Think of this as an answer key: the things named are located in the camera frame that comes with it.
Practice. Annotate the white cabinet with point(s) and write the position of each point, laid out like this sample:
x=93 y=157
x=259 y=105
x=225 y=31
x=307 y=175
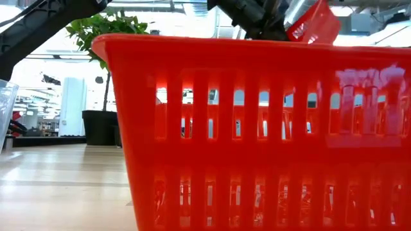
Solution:
x=72 y=106

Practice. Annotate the black plant pot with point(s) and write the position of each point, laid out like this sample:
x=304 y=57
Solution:
x=99 y=128

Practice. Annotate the red slotted plastic basket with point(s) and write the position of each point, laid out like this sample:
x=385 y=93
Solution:
x=318 y=22
x=224 y=154

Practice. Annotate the black table frame rail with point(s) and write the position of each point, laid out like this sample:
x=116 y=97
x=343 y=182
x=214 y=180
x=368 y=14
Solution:
x=48 y=141

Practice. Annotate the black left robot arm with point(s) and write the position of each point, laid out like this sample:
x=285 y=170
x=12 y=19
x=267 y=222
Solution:
x=32 y=29

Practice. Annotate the green leafy potted plant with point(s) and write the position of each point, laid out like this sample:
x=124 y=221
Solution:
x=106 y=25

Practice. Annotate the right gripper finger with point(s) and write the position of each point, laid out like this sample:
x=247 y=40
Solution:
x=298 y=11

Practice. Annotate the clear plastic storage bin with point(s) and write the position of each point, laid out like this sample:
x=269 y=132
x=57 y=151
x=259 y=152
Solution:
x=6 y=109

